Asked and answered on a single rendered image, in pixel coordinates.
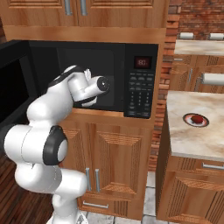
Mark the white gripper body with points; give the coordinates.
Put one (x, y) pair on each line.
(90, 102)

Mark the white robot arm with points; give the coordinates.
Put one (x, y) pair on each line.
(38, 116)

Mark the black microwave oven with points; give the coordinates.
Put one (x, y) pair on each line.
(116, 70)

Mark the wooden base cupboard door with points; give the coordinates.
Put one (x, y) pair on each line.
(122, 157)
(77, 145)

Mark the microwave start button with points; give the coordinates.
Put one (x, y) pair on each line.
(146, 113)

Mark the black microwave door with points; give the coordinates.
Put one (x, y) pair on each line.
(13, 84)

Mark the dark rimmed white bowl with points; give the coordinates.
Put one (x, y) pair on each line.
(186, 119)

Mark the wooden island cupboard door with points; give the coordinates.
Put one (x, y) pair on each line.
(189, 201)

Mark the wooden cupboard run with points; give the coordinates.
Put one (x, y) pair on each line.
(186, 64)

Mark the red round fruit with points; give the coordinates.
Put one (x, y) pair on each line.
(197, 119)

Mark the wooden island drawer front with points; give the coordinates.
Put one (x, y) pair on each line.
(189, 164)

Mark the large white cylinder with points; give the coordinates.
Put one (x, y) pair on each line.
(213, 79)

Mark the wooden wall cupboard door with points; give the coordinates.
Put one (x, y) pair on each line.
(122, 11)
(35, 11)

